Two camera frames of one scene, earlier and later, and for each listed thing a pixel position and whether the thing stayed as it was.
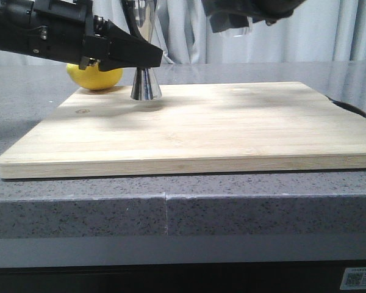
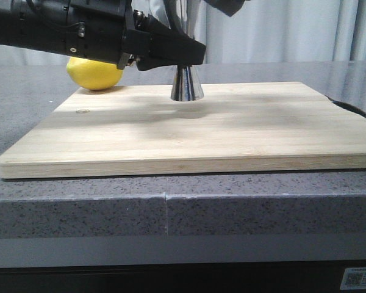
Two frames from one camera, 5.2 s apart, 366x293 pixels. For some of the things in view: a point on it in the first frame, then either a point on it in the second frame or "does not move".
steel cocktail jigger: (146, 14) -> (188, 85)
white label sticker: (360, 278) does not move
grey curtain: (318, 30) does not move
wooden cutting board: (193, 129) does not move
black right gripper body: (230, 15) -> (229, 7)
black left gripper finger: (128, 50) -> (168, 47)
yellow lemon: (93, 77) does not move
